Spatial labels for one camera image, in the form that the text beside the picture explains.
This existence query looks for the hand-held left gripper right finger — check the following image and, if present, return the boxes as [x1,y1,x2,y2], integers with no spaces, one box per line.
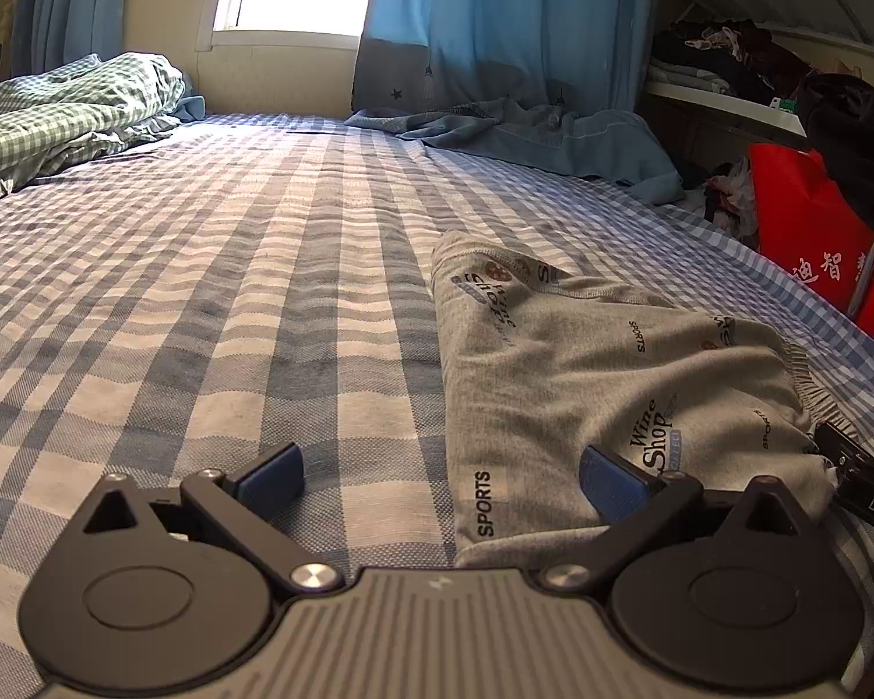
[539,444,829,592]

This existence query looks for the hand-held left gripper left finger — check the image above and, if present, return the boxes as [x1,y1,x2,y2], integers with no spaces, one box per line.
[65,443,347,594]

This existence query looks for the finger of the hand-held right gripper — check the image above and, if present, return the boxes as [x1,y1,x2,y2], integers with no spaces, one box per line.
[814,421,874,485]

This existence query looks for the grey printed pants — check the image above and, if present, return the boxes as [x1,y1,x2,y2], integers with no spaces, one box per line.
[429,229,857,569]

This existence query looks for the blue checked bed sheet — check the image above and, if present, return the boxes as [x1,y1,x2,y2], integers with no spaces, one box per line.
[0,112,874,699]

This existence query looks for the red bag with white print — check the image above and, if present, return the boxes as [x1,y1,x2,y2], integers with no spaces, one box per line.
[746,142,874,366]

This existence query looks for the crumpled clothes heap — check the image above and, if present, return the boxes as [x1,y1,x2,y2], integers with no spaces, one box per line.
[681,156,760,235]

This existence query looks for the black garment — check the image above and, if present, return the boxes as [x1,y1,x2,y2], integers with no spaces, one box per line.
[799,73,874,263]

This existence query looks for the small light blue cloth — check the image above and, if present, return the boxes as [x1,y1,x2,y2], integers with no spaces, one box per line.
[164,93,211,123]

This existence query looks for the pile of dark clothes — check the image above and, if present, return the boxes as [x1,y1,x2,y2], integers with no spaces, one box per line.
[650,18,813,99]

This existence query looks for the green checked quilt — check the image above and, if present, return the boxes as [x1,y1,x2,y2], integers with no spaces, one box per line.
[0,52,194,216]

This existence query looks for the blue star curtain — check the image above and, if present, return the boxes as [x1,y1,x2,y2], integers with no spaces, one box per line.
[10,0,223,84]
[350,0,658,126]

